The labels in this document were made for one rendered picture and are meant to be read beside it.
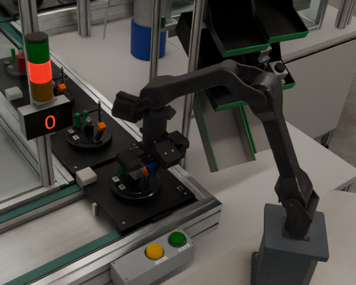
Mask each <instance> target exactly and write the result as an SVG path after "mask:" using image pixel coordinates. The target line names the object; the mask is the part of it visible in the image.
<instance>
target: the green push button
mask: <svg viewBox="0 0 356 285"><path fill-rule="evenodd" d="M185 239H186V238H185V235H184V234H183V233H181V232H173V233H171V234H170V237H169V241H170V243H171V244H173V245H175V246H181V245H183V244H184V243H185Z"/></svg>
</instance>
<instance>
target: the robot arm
mask: <svg viewBox="0 0 356 285"><path fill-rule="evenodd" d="M242 80H245V81H250V82H252V84H251V85H250V86H249V85H247V84H245V83H244V82H243V81H242ZM219 85H223V86H225V87H227V88H228V89H229V90H230V91H231V92H232V94H234V95H235V96H236V97H237V98H238V99H240V100H242V101H244V102H246V103H248V105H249V107H250V109H251V111H252V113H253V114H254V115H255V116H256V117H257V118H259V119H260V120H261V122H262V124H263V126H264V129H265V132H266V135H267V138H268V141H269V144H270V147H271V150H272V153H273V156H274V160H275V162H276V165H277V168H278V171H279V174H280V176H279V177H278V180H277V182H276V185H275V187H274V190H275V192H276V194H277V196H278V203H280V202H281V204H282V206H283V207H284V208H285V209H286V214H287V216H282V236H283V237H285V238H291V239H297V240H304V241H310V240H311V236H310V225H311V223H312V221H313V218H314V215H315V212H316V208H317V206H318V202H319V199H320V197H319V196H318V194H317V193H316V192H315V190H314V189H313V185H312V183H311V180H310V178H309V177H308V175H307V173H306V172H304V171H303V170H302V169H301V168H300V166H299V163H298V160H297V156H296V154H295V151H294V147H293V144H292V141H291V138H290V135H289V131H288V128H287V125H286V122H285V118H284V115H283V112H282V105H283V92H282V83H281V79H280V78H279V76H278V75H275V74H274V73H272V72H266V71H263V70H261V69H259V68H257V67H254V66H248V65H245V64H240V63H238V62H236V61H234V60H231V59H227V60H224V61H223V62H221V63H218V64H214V65H212V66H209V67H205V68H202V69H199V70H196V71H192V72H189V73H186V74H183V75H179V76H171V75H163V76H156V77H154V78H153V79H152V80H151V81H150V82H149V83H148V84H147V85H146V86H145V87H144V88H143V89H142V90H141V91H140V96H139V97H138V96H134V95H131V94H128V93H126V92H123V91H121V90H120V91H119V92H118V93H117V94H116V99H115V101H114V103H113V107H112V109H111V114H112V116H113V117H115V118H118V119H122V120H125V121H128V122H131V123H137V122H138V121H140V120H142V119H143V127H142V128H140V129H139V132H141V133H142V134H143V136H142V141H140V142H139V145H140V146H141V147H142V150H139V151H137V152H132V151H131V150H129V149H127V150H125V151H123V152H120V153H118V154H116V157H115V160H116V161H117V162H118V163H119V164H120V165H121V166H122V167H123V168H124V169H125V170H126V171H127V172H128V173H131V172H133V171H135V170H138V169H140V168H141V163H142V164H143V165H144V166H145V167H146V169H147V171H148V173H149V175H150V177H151V178H154V177H155V176H156V174H157V172H158V170H159V168H160V166H161V168H162V169H164V170H166V169H168V168H170V167H172V166H175V165H177V164H178V163H179V160H180V159H182V158H184V157H185V154H186V149H188V148H189V144H190V142H189V140H188V139H187V138H186V137H185V136H183V135H182V134H181V133H180V132H179V131H177V130H176V131H174V132H171V133H168V132H167V131H166V126H167V120H171V118H172V117H173V116H174V115H175V114H176V113H177V112H176V111H175V110H174V109H173V108H172V107H171V106H170V105H168V106H166V105H167V104H168V103H170V102H171V101H173V100H174V99H176V98H178V97H180V96H184V95H187V94H190V93H195V92H198V91H201V90H205V89H208V88H213V87H216V86H219Z"/></svg>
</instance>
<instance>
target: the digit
mask: <svg viewBox="0 0 356 285"><path fill-rule="evenodd" d="M39 115H40V125H41V134H44V133H47V132H50V131H53V130H56V129H59V128H60V126H59V114H58V108H57V109H54V110H50V111H47V112H44V113H41V114H39Z"/></svg>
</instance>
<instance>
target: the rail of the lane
mask: <svg viewBox="0 0 356 285"><path fill-rule="evenodd" d="M221 209H222V203H221V202H220V201H219V200H218V199H217V198H216V197H215V196H214V195H209V196H207V197H205V198H203V199H201V200H199V201H197V202H195V203H193V204H191V205H189V206H187V207H185V208H183V209H181V210H179V211H177V212H175V213H173V214H172V211H171V210H168V211H166V212H164V213H162V214H160V215H158V216H156V217H154V218H152V223H153V224H151V225H149V226H147V227H145V228H143V229H141V230H139V231H137V232H135V233H133V234H131V235H129V236H127V237H125V238H123V239H121V240H119V241H117V242H115V243H113V244H111V245H109V246H107V247H105V248H103V249H101V250H99V251H97V252H95V253H93V254H91V255H89V256H87V257H85V258H83V259H81V260H79V261H77V262H75V263H73V264H71V265H69V266H67V267H64V268H63V269H60V270H58V271H56V272H55V273H52V274H50V275H48V276H47V277H44V278H42V279H40V280H38V281H36V282H34V283H32V284H30V285H115V283H114V282H113V281H112V279H111V277H110V263H111V262H113V261H115V260H117V259H119V258H121V257H122V256H124V255H126V254H128V253H130V252H132V251H134V250H136V249H138V248H140V247H142V246H144V245H146V244H148V243H149V242H151V241H153V240H155V239H157V238H159V237H161V236H162V235H165V234H167V233H168V232H170V231H173V230H175V229H176V228H178V227H180V228H181V229H182V230H183V231H184V232H185V233H186V234H187V235H188V236H189V237H190V238H191V239H192V240H193V241H196V240H198V239H200V238H202V237H203V236H205V235H207V234H209V233H210V232H212V231H214V230H216V229H218V224H219V221H220V215H221Z"/></svg>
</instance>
